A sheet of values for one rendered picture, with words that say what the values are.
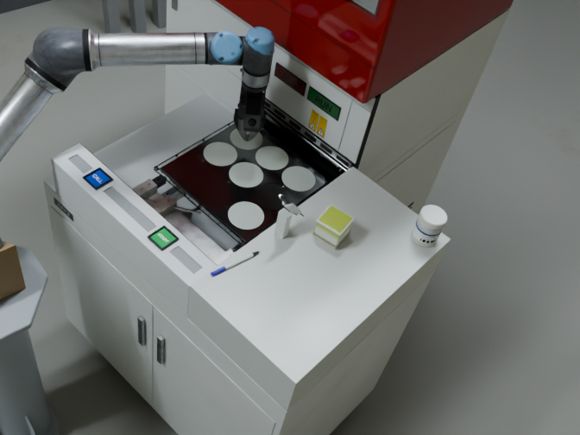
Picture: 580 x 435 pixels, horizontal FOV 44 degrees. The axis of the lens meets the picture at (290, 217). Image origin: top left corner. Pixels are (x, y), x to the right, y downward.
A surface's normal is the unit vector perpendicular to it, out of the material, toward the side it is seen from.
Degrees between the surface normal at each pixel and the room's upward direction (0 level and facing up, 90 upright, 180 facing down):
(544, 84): 0
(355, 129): 90
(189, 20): 90
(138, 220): 0
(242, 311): 0
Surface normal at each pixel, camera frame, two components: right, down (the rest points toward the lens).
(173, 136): 0.14, -0.64
